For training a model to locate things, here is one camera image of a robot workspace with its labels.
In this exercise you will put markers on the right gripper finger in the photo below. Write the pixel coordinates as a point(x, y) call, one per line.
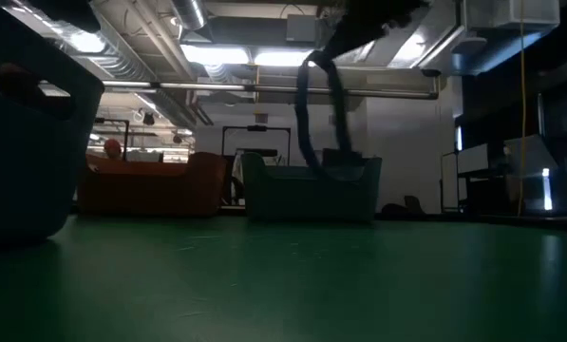
point(345, 43)

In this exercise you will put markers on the blue rubber band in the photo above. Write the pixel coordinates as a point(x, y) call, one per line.
point(302, 119)

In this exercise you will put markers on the grey ceiling box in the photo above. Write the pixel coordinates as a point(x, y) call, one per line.
point(301, 28)

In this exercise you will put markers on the ceiling light panel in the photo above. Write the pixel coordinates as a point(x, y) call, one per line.
point(280, 58)
point(216, 54)

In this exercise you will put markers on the blue ceiling beam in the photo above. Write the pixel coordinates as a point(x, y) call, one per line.
point(487, 54)

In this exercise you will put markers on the black monitor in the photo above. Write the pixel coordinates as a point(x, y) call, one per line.
point(330, 157)

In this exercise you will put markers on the long metal ceiling pipe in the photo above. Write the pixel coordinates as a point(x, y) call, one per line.
point(216, 86)

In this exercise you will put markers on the teal plastic basket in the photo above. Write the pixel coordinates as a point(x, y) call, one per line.
point(311, 199)

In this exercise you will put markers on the white panel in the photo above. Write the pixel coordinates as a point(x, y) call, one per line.
point(473, 159)

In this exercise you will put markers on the white hanging cloth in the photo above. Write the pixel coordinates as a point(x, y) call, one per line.
point(238, 173)

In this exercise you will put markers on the grey panel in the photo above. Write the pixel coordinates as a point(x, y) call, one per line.
point(530, 154)

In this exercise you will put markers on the orange plastic basket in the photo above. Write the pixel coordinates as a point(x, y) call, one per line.
point(155, 195)

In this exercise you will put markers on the green table mat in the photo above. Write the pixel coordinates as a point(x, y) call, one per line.
point(283, 285)

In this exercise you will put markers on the person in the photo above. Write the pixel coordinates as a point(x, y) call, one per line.
point(112, 148)

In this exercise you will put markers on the blue-grey plastic basket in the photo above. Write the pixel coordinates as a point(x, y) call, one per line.
point(26, 166)

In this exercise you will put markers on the grey wall plate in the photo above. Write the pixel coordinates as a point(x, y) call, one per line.
point(261, 118)

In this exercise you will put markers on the black metal frame stand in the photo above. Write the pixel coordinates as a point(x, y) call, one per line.
point(126, 140)
point(257, 128)

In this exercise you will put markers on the round silver ventilation duct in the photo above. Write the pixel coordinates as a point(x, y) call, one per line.
point(190, 12)

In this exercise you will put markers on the ribbed silver ventilation duct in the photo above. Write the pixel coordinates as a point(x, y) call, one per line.
point(121, 69)

